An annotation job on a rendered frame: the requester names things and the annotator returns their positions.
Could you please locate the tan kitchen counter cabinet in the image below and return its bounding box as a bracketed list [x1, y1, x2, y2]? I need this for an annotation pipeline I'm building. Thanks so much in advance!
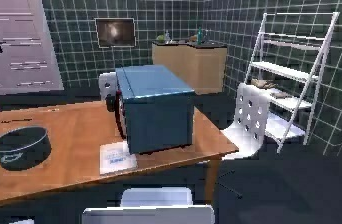
[151, 40, 228, 96]

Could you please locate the blue microwave oven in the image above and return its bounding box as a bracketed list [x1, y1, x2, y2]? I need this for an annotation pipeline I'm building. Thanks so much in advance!
[113, 64, 196, 156]

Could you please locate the white paper sheet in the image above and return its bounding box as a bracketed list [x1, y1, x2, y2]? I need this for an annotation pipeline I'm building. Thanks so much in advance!
[99, 141, 139, 176]

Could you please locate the brown flat object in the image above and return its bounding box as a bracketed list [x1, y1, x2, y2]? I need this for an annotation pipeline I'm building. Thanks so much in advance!
[272, 91, 293, 100]
[250, 78, 277, 90]

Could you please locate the brown wooden table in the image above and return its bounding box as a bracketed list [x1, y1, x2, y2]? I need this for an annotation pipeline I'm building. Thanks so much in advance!
[0, 99, 240, 210]

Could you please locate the white ladder shelf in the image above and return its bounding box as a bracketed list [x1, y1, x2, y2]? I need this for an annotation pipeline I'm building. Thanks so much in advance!
[244, 11, 341, 154]

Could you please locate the dark grey round bowl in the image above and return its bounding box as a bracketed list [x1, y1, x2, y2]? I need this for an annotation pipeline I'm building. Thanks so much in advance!
[0, 125, 52, 172]

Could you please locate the grey room door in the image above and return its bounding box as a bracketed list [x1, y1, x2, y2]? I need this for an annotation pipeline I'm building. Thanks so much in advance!
[0, 0, 65, 98]

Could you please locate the framed dark wall picture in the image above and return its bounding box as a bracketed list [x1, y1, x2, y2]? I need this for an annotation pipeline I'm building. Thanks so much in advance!
[94, 17, 137, 49]

